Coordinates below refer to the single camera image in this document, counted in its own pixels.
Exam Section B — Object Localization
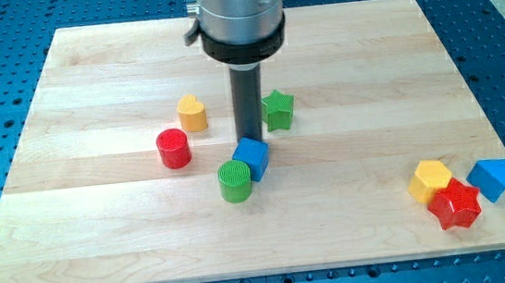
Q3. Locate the red star block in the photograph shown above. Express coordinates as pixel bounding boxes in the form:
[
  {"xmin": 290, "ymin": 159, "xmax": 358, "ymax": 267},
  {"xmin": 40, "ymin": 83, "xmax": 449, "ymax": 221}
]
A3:
[{"xmin": 428, "ymin": 178, "xmax": 482, "ymax": 230}]

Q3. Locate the black pusher mount ring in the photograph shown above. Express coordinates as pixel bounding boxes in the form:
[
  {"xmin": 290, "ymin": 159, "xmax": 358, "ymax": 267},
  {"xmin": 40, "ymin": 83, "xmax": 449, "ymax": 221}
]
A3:
[{"xmin": 199, "ymin": 12, "xmax": 286, "ymax": 66}]

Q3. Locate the blue triangle block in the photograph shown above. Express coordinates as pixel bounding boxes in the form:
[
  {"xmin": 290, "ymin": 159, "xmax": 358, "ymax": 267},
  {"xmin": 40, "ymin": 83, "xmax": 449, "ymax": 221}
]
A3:
[{"xmin": 466, "ymin": 158, "xmax": 505, "ymax": 203}]

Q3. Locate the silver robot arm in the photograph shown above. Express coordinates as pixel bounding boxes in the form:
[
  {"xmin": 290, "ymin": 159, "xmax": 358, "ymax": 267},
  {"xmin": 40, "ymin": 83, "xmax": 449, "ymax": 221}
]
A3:
[{"xmin": 184, "ymin": 0, "xmax": 286, "ymax": 141}]

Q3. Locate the yellow heart block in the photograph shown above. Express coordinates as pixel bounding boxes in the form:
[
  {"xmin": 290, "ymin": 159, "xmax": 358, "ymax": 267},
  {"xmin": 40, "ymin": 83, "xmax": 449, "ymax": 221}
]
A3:
[{"xmin": 176, "ymin": 93, "xmax": 208, "ymax": 132}]

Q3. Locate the green star block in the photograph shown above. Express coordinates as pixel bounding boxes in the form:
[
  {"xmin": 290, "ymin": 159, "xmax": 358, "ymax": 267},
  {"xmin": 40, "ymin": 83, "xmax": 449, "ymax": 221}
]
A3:
[{"xmin": 261, "ymin": 90, "xmax": 294, "ymax": 131}]

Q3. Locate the blue cube block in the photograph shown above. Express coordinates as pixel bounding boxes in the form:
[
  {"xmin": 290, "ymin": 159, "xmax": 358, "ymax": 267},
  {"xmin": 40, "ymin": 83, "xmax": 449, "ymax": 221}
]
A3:
[{"xmin": 232, "ymin": 138, "xmax": 269, "ymax": 182}]

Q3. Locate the yellow hexagon block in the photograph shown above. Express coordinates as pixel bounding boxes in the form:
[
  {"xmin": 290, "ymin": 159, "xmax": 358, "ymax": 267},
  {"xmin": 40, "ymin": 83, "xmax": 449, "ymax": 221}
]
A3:
[{"xmin": 408, "ymin": 160, "xmax": 453, "ymax": 204}]

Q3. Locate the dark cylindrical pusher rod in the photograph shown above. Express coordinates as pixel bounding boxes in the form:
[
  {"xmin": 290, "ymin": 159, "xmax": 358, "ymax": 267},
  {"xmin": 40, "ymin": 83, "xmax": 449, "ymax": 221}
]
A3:
[{"xmin": 229, "ymin": 64, "xmax": 263, "ymax": 141}]

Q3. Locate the green cylinder block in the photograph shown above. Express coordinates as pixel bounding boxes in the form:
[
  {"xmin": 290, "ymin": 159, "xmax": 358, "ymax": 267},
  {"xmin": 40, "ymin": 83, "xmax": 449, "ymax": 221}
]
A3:
[{"xmin": 217, "ymin": 160, "xmax": 253, "ymax": 203}]

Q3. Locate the red cylinder block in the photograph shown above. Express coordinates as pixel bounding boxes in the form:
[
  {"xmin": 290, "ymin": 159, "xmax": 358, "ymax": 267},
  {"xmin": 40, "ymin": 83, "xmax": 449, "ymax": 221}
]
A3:
[{"xmin": 155, "ymin": 129, "xmax": 191, "ymax": 169}]

